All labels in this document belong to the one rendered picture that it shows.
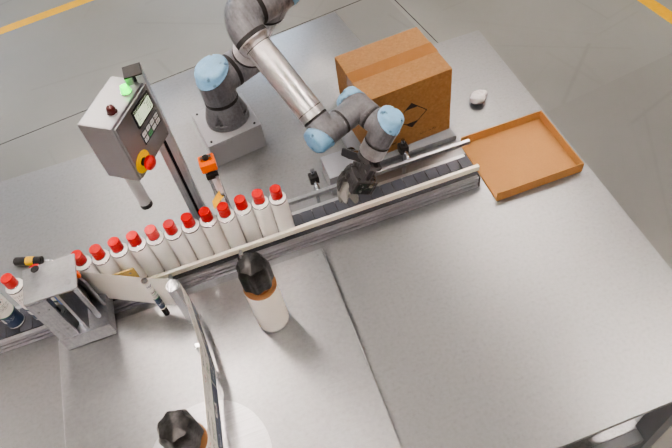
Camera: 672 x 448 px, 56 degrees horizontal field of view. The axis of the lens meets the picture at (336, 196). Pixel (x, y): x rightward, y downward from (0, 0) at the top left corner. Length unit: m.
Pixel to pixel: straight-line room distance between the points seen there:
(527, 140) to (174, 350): 1.30
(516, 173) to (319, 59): 0.92
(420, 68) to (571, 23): 2.16
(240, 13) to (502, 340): 1.11
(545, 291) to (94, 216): 1.46
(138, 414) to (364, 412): 0.59
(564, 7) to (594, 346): 2.72
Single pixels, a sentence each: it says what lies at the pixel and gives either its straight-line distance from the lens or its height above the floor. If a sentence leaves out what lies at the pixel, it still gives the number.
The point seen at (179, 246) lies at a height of 1.00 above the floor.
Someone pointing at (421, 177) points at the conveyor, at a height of 0.88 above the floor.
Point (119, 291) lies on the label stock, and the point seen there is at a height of 0.97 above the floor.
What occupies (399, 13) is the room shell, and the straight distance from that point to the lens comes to 4.13.
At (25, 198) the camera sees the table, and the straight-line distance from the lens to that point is 2.47.
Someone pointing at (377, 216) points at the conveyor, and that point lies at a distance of 1.97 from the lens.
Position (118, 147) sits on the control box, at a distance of 1.58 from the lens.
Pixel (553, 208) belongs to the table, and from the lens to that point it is 2.06.
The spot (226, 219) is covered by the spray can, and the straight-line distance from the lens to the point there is 1.82.
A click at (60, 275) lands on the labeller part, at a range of 1.77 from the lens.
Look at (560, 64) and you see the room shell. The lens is 3.80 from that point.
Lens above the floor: 2.46
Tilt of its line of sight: 52 degrees down
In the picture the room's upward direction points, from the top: 10 degrees counter-clockwise
